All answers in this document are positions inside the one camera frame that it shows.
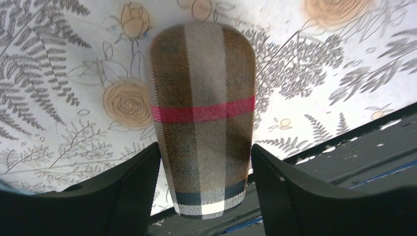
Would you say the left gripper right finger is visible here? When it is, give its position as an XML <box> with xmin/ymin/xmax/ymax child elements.
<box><xmin>251</xmin><ymin>145</ymin><xmax>417</xmax><ymax>236</ymax></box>

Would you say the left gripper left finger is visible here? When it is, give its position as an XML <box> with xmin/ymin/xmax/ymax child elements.
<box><xmin>0</xmin><ymin>143</ymin><xmax>161</xmax><ymax>236</ymax></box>

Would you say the plaid glasses case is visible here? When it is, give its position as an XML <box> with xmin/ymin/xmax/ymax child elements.
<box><xmin>144</xmin><ymin>22</ymin><xmax>256</xmax><ymax>220</ymax></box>

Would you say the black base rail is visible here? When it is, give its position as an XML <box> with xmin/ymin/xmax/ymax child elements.
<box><xmin>148</xmin><ymin>104</ymin><xmax>417</xmax><ymax>236</ymax></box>

